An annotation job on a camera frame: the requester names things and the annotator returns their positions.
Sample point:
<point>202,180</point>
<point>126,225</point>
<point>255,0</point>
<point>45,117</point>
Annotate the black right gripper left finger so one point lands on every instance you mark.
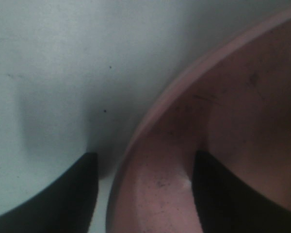
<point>65,206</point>

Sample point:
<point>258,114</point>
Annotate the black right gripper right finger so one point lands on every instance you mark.
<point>225,204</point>

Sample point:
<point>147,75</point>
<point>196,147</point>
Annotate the pink round plate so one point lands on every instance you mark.
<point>234,103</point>

